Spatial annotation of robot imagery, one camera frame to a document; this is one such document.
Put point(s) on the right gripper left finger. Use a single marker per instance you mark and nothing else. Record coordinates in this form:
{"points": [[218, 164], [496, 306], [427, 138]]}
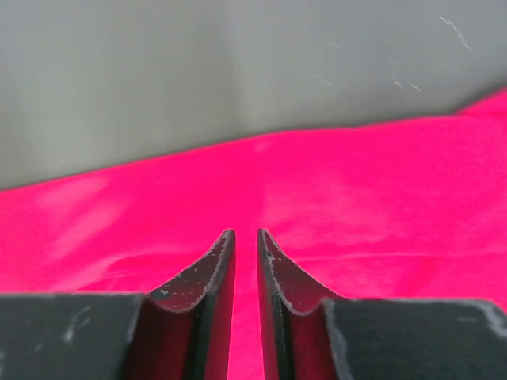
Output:
{"points": [[180, 330]]}

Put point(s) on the magenta t shirt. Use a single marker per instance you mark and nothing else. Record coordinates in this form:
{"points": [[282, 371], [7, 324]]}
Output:
{"points": [[405, 209]]}

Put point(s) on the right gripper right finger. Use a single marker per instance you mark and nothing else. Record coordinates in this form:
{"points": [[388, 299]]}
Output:
{"points": [[310, 332]]}

